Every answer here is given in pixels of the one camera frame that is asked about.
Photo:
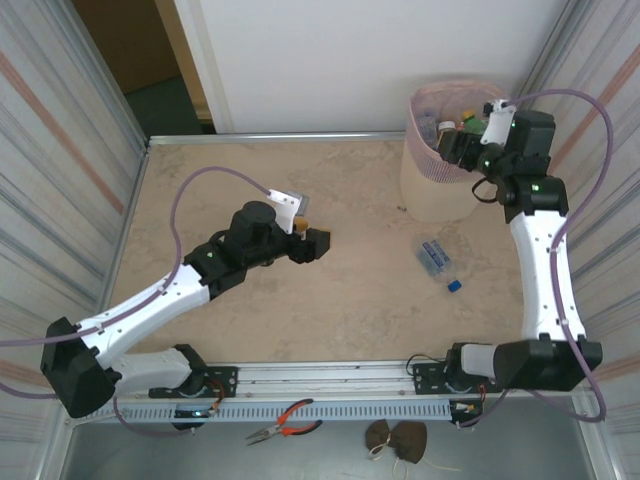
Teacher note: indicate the green Sprite plastic bottle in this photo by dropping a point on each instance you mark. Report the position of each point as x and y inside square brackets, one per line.
[472, 122]

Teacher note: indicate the blue label bottle white cap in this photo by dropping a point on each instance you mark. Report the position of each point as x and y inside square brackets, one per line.
[427, 125]

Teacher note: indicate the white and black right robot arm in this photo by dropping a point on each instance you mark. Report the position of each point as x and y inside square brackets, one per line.
[542, 270]

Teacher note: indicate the pink mesh waste bin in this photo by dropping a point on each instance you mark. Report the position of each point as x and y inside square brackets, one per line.
[430, 200]

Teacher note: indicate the crushed clear bottle blue cap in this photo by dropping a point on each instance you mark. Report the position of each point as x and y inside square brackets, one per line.
[434, 257]

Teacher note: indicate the small controller board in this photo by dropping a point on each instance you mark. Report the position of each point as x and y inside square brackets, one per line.
[195, 413]
[467, 408]

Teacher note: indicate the brown cloth pouch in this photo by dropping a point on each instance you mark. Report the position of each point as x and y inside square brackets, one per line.
[411, 440]
[379, 431]

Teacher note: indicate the brown cloth bundle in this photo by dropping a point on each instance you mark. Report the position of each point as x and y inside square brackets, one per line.
[381, 440]

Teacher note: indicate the brown wooden door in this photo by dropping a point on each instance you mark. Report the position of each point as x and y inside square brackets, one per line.
[125, 45]

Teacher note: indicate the aluminium mounting rail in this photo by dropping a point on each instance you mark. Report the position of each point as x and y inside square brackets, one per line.
[325, 375]

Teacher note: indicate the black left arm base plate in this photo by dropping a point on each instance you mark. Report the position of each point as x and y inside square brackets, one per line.
[225, 380]

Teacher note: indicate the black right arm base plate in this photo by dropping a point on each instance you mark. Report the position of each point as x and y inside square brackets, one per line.
[425, 377]

